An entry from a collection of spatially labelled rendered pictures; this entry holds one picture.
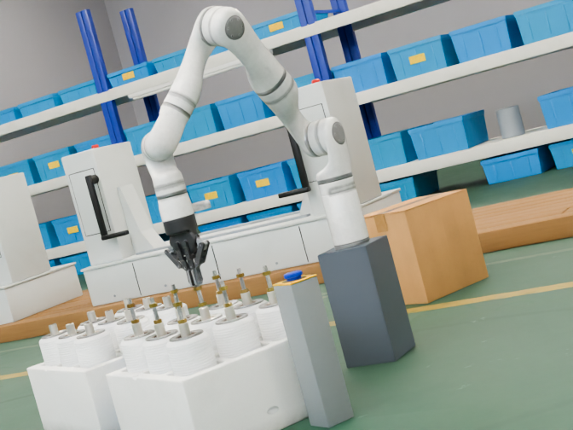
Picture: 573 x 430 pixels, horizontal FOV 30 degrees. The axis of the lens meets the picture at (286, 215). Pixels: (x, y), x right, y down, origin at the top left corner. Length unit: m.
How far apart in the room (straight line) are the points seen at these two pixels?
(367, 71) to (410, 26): 3.86
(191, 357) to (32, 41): 9.58
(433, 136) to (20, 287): 2.88
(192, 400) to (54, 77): 9.69
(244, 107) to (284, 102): 4.98
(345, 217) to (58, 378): 0.86
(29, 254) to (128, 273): 0.84
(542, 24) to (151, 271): 3.03
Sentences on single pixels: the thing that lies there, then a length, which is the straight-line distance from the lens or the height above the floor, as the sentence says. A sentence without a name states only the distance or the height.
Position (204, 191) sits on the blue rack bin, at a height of 0.40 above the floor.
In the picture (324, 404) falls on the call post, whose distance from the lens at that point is 2.26.
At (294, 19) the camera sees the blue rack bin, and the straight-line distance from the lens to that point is 7.36.
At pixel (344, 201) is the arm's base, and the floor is 0.42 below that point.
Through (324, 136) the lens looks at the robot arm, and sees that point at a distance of 2.67.
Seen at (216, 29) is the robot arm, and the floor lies 0.88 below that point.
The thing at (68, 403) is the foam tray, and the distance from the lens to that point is 2.87.
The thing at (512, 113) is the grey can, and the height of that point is 0.40.
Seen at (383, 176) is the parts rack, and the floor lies 0.21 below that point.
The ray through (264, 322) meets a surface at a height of 0.22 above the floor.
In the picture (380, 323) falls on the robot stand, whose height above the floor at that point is 0.10.
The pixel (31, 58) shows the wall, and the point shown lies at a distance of 11.63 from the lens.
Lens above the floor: 0.60
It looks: 4 degrees down
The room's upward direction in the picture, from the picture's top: 15 degrees counter-clockwise
